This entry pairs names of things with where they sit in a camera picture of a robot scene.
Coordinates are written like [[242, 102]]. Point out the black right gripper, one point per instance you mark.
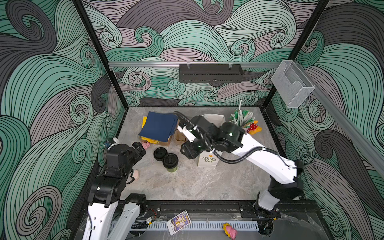
[[191, 150]]

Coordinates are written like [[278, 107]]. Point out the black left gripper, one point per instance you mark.
[[137, 156]]

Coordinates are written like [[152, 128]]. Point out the white paper takeout bag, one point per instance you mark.
[[206, 159]]

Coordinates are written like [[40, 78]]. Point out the black plastic cup lid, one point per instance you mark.
[[170, 161]]

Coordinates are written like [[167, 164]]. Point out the green paper coffee cup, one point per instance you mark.
[[173, 169]]

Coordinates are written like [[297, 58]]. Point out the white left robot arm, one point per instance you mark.
[[106, 191]]

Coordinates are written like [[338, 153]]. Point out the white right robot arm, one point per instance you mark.
[[232, 145]]

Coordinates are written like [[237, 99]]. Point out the pink squishy toy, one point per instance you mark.
[[146, 145]]

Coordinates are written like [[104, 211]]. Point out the pink oval soap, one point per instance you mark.
[[135, 174]]

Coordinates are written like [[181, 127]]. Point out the brown cup sleeve pile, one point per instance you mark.
[[180, 138]]

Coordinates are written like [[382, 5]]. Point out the stack of black cup lids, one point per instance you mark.
[[160, 153]]

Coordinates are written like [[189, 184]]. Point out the brown cardboard napkin tray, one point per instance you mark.
[[160, 143]]

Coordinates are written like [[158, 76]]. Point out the navy blue napkin stack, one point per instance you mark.
[[159, 126]]

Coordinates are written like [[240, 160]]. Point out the wrapped straws bundle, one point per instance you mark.
[[242, 118]]

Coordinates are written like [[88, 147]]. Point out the red yellow plush toy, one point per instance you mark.
[[254, 128]]

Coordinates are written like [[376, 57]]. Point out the colourful picture card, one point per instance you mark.
[[179, 222]]

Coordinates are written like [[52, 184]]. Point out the pink yellow toy figure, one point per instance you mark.
[[230, 231]]

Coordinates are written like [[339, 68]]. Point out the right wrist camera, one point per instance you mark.
[[187, 133]]

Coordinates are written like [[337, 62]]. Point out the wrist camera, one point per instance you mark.
[[187, 133], [111, 142]]

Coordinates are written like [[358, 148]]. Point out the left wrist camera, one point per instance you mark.
[[111, 142]]

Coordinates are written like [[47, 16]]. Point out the black wall shelf tray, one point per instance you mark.
[[210, 74]]

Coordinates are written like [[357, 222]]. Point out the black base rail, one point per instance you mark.
[[245, 209]]

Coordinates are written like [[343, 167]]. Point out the aluminium wall rail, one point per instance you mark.
[[166, 64]]

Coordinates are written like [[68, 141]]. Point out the white slotted cable duct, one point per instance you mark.
[[206, 226]]

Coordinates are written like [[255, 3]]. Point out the clear acrylic wall holder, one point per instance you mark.
[[292, 83]]

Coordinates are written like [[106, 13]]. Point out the black corner frame post left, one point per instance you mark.
[[95, 41]]

